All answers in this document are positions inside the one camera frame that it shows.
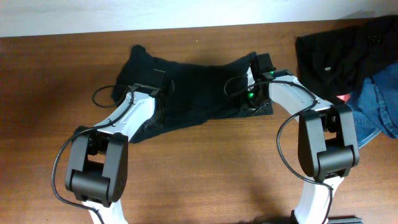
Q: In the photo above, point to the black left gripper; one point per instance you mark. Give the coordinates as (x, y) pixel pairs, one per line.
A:
(162, 101)

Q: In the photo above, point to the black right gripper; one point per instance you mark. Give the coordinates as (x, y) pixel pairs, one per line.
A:
(267, 107)

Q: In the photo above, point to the dark green cloth garment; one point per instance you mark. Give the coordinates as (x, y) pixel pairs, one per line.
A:
(197, 93)

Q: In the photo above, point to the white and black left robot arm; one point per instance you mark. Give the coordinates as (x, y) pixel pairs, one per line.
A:
(97, 167)

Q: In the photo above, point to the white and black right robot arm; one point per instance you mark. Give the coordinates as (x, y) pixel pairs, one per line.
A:
(327, 142)

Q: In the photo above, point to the blue denim jeans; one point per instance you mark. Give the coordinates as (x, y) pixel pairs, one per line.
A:
(374, 106)

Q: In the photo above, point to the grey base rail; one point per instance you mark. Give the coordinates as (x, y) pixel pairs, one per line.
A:
(345, 220)

